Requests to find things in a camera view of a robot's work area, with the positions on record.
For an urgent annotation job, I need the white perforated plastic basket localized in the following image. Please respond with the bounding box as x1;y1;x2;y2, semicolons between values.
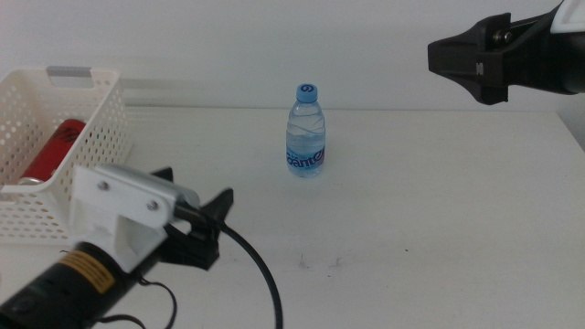
0;66;134;246

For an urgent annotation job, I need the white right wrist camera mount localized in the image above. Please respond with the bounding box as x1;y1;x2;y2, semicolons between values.
549;0;585;35

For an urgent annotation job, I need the thick black camera cable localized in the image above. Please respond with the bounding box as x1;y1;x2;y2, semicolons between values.
175;202;285;329

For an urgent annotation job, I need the clear water bottle blue cap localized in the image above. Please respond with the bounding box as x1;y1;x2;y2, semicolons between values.
285;82;327;179

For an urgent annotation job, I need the red cola can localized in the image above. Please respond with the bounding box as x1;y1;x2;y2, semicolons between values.
17;118;88;186

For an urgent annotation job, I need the thin black cable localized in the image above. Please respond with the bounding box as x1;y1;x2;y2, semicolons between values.
92;272;179;329

